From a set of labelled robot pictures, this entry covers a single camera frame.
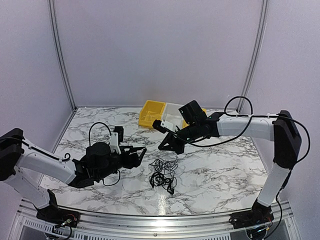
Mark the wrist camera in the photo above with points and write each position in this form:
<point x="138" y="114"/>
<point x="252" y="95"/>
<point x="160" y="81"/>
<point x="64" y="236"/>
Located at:
<point x="116" y="138"/>
<point x="163" y="126"/>

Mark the left yellow plastic bin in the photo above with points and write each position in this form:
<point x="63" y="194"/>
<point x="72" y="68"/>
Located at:
<point x="151" y="111"/>

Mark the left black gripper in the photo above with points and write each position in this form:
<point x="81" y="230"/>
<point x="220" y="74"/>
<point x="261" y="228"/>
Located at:
<point x="135" y="159"/>

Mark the yellow plastic bin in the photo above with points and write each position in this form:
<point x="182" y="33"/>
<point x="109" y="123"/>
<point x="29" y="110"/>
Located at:
<point x="151" y="111"/>
<point x="184" y="124"/>

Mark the right yellow plastic bin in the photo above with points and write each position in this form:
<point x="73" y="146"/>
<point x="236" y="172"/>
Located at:
<point x="184" y="124"/>

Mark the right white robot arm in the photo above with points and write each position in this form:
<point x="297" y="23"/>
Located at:
<point x="221" y="127"/>

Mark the aluminium front rail frame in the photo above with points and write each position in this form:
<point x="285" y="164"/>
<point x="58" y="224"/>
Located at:
<point x="107" y="226"/>

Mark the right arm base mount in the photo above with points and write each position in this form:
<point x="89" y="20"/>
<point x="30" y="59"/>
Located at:
<point x="257" y="215"/>

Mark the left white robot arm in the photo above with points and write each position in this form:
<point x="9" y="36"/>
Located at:
<point x="100" y="160"/>

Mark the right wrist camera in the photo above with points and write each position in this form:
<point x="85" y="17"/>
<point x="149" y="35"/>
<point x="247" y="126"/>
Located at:
<point x="163" y="126"/>

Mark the aluminium corner post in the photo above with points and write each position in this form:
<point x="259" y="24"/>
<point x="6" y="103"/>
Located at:
<point x="59" y="53"/>
<point x="256" y="47"/>

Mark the white plastic bin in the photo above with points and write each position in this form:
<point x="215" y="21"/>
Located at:
<point x="172" y="114"/>

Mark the right aluminium corner post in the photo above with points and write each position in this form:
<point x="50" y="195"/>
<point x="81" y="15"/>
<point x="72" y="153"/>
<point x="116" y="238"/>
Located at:
<point x="256" y="47"/>

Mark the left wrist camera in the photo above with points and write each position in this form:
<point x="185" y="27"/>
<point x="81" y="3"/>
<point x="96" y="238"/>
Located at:
<point x="116" y="138"/>

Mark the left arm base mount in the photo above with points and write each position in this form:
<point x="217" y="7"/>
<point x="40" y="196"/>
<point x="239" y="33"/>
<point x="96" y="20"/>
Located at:
<point x="54" y="214"/>

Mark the left aluminium corner post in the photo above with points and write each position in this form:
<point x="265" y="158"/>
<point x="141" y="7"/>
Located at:
<point x="59" y="53"/>

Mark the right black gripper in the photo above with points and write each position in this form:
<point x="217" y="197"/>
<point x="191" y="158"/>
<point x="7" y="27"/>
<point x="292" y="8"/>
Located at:
<point x="174" y="145"/>

